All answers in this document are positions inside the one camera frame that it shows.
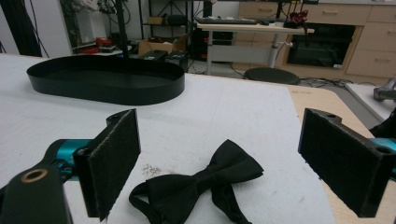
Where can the black keyboard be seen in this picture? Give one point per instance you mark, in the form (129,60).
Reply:
(226,21)

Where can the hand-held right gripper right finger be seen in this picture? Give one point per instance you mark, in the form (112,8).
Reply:
(342,165)

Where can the black metal stand pole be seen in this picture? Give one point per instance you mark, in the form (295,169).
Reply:
(122,29)

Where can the wooden cabinet with drawers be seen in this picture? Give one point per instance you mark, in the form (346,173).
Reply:
(367,40)

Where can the light wooden desk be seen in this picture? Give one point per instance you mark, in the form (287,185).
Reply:
(249,31)

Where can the black bow tie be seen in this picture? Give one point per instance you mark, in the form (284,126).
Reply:
(199,186)

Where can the red and black device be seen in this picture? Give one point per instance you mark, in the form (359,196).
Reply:
(298,19)

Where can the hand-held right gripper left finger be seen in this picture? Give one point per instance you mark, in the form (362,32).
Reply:
(109,165)

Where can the black oval tray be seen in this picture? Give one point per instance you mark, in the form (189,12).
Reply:
(106,81)

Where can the black metal shelf rack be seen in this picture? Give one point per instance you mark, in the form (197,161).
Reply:
(165,18)

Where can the grey metal tool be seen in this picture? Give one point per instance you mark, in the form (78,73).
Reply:
(385,90)

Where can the round black stool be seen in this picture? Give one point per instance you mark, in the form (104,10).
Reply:
(272,75)

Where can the white foam mat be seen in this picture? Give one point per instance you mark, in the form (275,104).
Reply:
(193,124)

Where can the cardboard box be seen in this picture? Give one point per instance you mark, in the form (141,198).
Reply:
(162,45)

